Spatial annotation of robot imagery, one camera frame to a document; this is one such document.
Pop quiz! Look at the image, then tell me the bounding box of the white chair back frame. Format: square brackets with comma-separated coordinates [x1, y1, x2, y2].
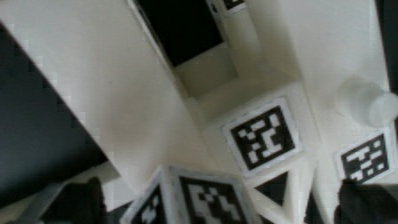
[186, 0, 395, 224]

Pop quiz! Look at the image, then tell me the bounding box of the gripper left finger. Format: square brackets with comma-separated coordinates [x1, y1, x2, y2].
[13, 176, 111, 224]

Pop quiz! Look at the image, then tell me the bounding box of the white U-shaped fence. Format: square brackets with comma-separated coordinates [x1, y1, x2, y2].
[0, 0, 220, 224]

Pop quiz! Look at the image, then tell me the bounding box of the white tagged cube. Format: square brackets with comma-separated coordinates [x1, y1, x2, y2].
[118, 166, 260, 224]

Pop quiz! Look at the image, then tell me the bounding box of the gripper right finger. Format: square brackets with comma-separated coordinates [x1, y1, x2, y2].
[333, 180, 398, 224]

